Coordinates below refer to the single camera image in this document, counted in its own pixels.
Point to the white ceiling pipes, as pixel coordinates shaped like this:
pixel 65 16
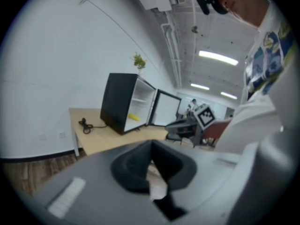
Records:
pixel 174 50

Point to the white wall socket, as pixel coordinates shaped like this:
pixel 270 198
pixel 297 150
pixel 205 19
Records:
pixel 62 135

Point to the white printed t-shirt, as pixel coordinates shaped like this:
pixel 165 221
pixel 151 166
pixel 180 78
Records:
pixel 260 102

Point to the black head-worn camera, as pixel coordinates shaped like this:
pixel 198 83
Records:
pixel 206 1

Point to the black mini fridge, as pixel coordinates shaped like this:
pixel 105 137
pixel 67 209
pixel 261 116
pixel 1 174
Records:
pixel 117 102

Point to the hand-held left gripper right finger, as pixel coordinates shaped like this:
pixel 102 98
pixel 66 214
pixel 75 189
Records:
pixel 178 170

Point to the yellow corn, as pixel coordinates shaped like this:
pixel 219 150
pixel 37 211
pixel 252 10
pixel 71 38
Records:
pixel 134 117

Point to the person's head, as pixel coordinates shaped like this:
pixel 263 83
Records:
pixel 243 3

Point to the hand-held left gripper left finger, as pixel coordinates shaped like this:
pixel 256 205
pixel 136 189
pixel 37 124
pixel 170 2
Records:
pixel 131 170

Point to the round ceiling sensor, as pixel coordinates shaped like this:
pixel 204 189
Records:
pixel 194 29

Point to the light wooden table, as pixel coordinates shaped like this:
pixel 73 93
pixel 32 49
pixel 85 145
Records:
pixel 103 139

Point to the small green potted plant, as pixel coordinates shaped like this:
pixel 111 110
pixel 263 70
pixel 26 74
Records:
pixel 140 62

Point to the long ceiling light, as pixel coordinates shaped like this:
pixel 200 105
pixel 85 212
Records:
pixel 199 86
pixel 228 95
pixel 218 57

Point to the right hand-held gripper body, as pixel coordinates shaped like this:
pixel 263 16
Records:
pixel 205 116

